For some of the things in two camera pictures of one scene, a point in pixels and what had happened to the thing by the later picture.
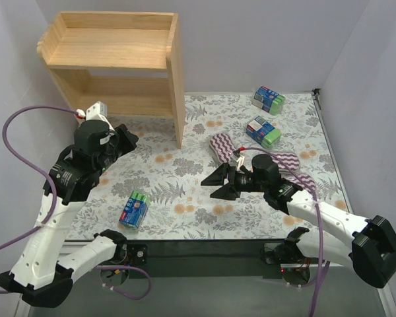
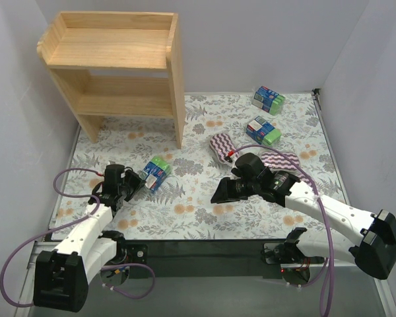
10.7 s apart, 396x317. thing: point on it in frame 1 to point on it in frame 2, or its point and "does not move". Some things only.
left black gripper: (121, 142) to (129, 186)
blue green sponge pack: (263, 132) does not move
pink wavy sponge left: (223, 148) does not move
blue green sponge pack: (268, 100) does not move
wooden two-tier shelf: (130, 61) does not move
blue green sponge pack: (134, 209) to (156, 172)
